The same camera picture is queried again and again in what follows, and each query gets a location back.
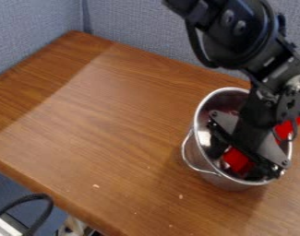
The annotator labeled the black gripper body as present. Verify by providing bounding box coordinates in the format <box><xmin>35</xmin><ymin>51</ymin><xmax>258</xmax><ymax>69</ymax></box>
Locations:
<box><xmin>208</xmin><ymin>91</ymin><xmax>291</xmax><ymax>170</ymax></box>

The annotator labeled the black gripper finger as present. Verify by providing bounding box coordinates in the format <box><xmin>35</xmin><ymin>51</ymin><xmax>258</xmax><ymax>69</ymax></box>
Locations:
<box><xmin>245</xmin><ymin>157</ymin><xmax>283</xmax><ymax>181</ymax></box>
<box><xmin>206</xmin><ymin>123</ymin><xmax>229</xmax><ymax>160</ymax></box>

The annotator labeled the red rectangular block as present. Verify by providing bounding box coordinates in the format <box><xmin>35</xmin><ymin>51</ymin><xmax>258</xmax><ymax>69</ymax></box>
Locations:
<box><xmin>223</xmin><ymin>121</ymin><xmax>291</xmax><ymax>178</ymax></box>

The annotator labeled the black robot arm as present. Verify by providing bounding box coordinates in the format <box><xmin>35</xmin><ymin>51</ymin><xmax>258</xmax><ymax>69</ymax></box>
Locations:
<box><xmin>163</xmin><ymin>0</ymin><xmax>300</xmax><ymax>181</ymax></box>

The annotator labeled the stainless steel pot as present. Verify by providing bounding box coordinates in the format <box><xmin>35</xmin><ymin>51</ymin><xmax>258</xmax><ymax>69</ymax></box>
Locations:
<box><xmin>180</xmin><ymin>87</ymin><xmax>293</xmax><ymax>192</ymax></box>

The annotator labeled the white object under table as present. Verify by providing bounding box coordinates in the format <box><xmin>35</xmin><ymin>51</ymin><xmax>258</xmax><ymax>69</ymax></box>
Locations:
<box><xmin>55</xmin><ymin>217</ymin><xmax>101</xmax><ymax>236</ymax></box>

